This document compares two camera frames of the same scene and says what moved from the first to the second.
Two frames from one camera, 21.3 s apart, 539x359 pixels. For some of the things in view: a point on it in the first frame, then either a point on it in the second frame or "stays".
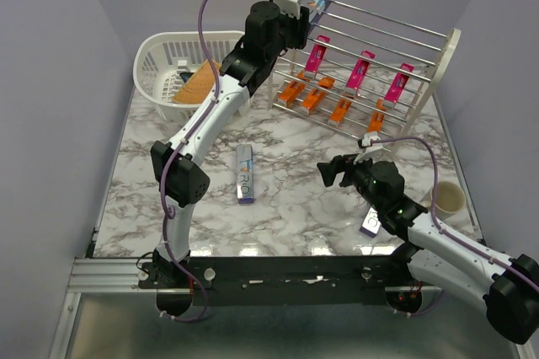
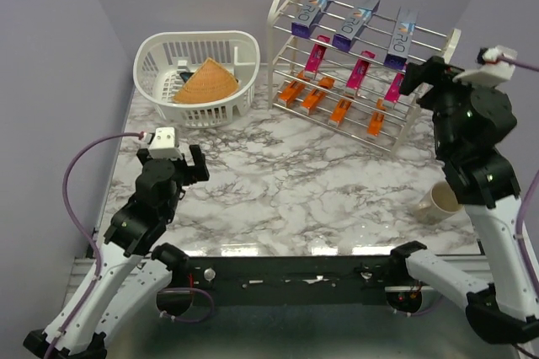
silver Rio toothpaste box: x=371 y=223 to x=401 y=40
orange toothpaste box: x=290 y=93 stays
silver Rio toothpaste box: x=245 y=174 to x=354 y=23
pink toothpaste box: x=317 y=54 stays
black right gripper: x=339 y=163 to x=430 y=71
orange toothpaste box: x=340 y=109 stays
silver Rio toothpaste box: x=317 y=2 stays
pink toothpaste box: x=397 y=85 stays
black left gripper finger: x=303 y=27 to x=200 y=170
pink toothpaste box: x=360 y=70 stays
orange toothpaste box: x=375 y=124 stays
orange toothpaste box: x=313 y=100 stays
